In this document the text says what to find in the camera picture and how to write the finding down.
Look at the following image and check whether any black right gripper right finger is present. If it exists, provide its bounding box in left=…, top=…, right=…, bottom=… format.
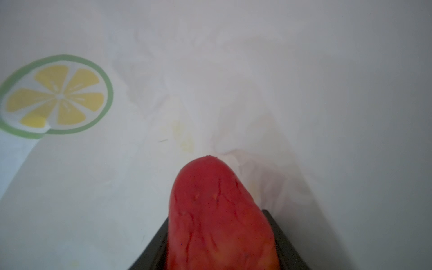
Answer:
left=262, top=210, right=310, bottom=270

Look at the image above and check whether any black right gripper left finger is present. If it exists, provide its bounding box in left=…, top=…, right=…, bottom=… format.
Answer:
left=129, top=218, right=168, bottom=270

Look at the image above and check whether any red fake apple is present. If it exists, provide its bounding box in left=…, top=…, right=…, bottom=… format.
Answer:
left=165, top=156, right=280, bottom=270

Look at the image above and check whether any white plastic bag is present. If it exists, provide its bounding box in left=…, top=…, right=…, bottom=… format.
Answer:
left=1, top=1, right=432, bottom=270

